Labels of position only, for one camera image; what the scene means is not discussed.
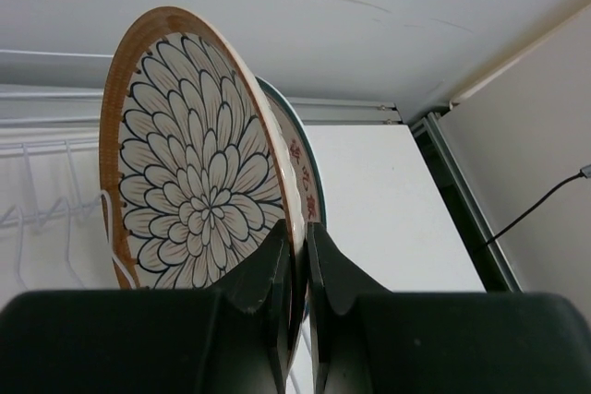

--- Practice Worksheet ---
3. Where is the brown rim flower pattern plate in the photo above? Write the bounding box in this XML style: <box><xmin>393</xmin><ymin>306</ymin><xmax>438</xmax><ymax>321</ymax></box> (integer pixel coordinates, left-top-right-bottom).
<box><xmin>99</xmin><ymin>6</ymin><xmax>306</xmax><ymax>345</ymax></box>

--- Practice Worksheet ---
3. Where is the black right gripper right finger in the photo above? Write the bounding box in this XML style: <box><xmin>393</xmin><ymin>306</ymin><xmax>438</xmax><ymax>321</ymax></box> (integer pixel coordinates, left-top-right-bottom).
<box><xmin>306</xmin><ymin>222</ymin><xmax>388</xmax><ymax>393</ymax></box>

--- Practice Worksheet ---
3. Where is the white plate with orange sunburst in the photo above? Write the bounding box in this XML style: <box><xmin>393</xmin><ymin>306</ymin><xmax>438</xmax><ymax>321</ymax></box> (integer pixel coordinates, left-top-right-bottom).
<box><xmin>253</xmin><ymin>76</ymin><xmax>327</xmax><ymax>335</ymax></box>

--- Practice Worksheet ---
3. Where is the black cable with white plug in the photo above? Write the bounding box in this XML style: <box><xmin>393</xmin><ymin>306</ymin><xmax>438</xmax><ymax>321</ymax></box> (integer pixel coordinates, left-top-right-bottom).
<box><xmin>482</xmin><ymin>161</ymin><xmax>591</xmax><ymax>247</ymax></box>

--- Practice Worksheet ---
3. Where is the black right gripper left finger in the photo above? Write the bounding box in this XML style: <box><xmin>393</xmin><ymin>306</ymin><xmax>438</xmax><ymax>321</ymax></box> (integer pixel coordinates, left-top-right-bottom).
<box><xmin>210</xmin><ymin>221</ymin><xmax>292</xmax><ymax>393</ymax></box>

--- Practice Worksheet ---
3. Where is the white wire dish rack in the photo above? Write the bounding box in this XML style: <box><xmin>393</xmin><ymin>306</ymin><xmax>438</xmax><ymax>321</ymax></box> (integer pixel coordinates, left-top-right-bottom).
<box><xmin>0</xmin><ymin>50</ymin><xmax>139</xmax><ymax>292</ymax></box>

